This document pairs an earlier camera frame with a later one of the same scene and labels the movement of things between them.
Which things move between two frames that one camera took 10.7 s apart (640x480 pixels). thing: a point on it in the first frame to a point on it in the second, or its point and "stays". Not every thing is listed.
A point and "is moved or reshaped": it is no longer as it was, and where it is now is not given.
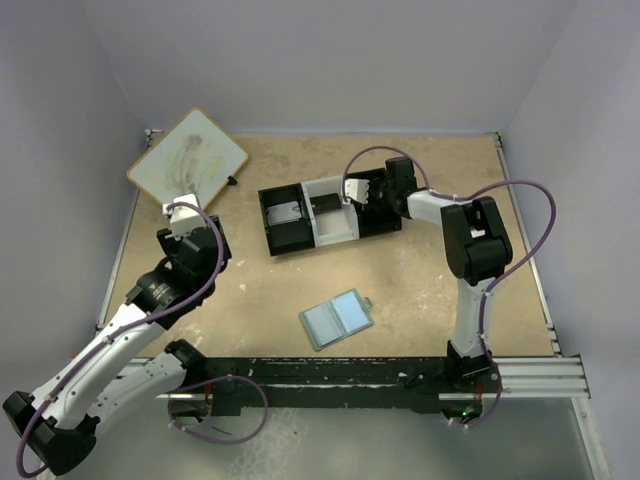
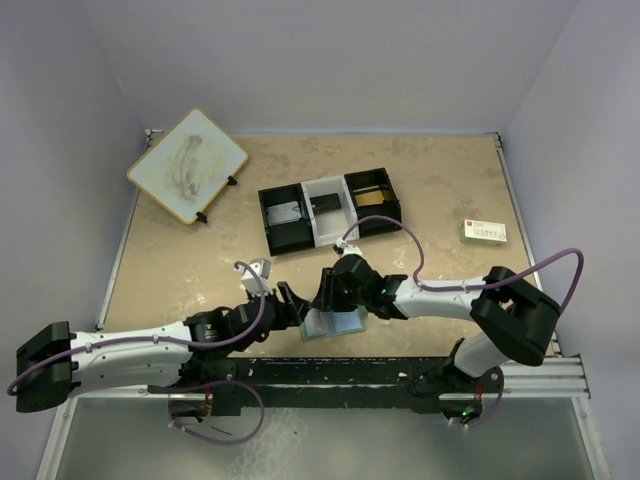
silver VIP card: [283, 213] stays
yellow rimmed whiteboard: [193, 157] stays
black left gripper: [169, 242] to [297, 303]
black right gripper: [381, 182] to [327, 298]
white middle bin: [332, 219] stays
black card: [323, 203] stays
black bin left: [291, 235] stays
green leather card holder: [341, 317] is moved or reshaped
